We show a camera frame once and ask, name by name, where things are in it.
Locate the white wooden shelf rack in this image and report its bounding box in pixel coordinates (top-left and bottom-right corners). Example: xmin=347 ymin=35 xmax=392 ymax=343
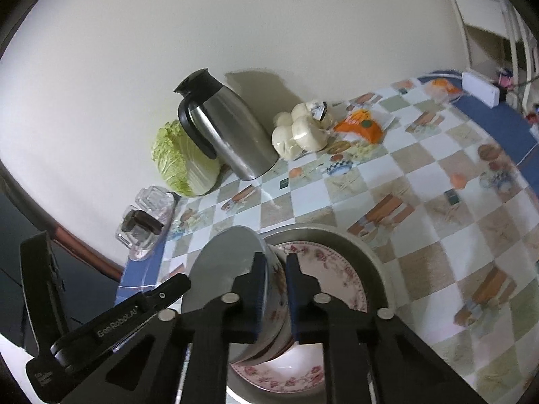
xmin=449 ymin=0 xmax=538 ymax=115

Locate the clear orange plastic bag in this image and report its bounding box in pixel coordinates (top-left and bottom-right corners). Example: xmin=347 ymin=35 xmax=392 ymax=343
xmin=424 ymin=77 xmax=463 ymax=104

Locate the checkered plastic tablecloth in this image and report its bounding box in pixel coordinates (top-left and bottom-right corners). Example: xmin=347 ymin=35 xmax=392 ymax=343
xmin=117 ymin=77 xmax=538 ymax=403

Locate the glass teapot black handle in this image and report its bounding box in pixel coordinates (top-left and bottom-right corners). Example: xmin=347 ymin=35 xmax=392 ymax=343
xmin=120 ymin=209 xmax=163 ymax=246

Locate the stainless steel thermos jug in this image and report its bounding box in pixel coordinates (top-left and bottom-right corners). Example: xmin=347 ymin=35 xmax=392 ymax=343
xmin=175 ymin=68 xmax=279 ymax=180

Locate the white power bank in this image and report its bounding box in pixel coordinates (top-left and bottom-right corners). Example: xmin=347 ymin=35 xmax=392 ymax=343
xmin=462 ymin=70 xmax=500 ymax=108

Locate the orange snack packet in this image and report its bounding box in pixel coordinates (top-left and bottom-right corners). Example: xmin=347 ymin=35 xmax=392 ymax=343
xmin=334 ymin=108 xmax=394 ymax=144

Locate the bag of steamed buns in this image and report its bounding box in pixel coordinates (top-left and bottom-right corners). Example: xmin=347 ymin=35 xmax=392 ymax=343
xmin=271 ymin=100 xmax=335 ymax=161

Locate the tray with glass cups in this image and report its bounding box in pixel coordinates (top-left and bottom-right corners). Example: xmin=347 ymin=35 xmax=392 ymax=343
xmin=115 ymin=185 xmax=179 ymax=262

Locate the floral round porcelain plate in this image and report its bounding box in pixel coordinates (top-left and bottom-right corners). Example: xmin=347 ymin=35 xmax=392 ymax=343
xmin=231 ymin=241 xmax=368 ymax=394

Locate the pale blue round bowl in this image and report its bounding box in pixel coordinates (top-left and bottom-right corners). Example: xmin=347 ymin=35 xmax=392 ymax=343
xmin=180 ymin=225 xmax=279 ymax=365

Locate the stainless steel round plate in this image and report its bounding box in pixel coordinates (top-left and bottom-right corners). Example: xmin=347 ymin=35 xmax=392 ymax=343
xmin=227 ymin=224 xmax=395 ymax=403

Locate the napa cabbage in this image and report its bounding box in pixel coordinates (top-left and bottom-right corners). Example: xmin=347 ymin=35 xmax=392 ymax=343
xmin=152 ymin=120 xmax=220 ymax=197

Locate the strawberry pattern bowl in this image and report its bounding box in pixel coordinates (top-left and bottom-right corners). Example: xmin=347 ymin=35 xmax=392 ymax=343
xmin=228 ymin=243 xmax=291 ymax=366

